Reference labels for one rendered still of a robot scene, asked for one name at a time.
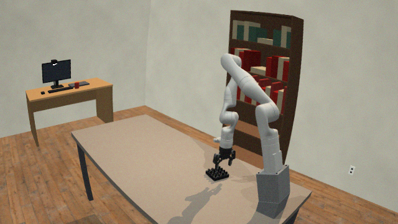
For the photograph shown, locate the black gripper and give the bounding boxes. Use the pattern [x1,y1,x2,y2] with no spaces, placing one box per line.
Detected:
[213,147,236,170]

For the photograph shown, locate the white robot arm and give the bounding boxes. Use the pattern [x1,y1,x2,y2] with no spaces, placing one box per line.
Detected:
[213,54,283,173]

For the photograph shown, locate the black knob box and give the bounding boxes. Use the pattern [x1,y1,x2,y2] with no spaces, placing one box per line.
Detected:
[205,166,229,181]

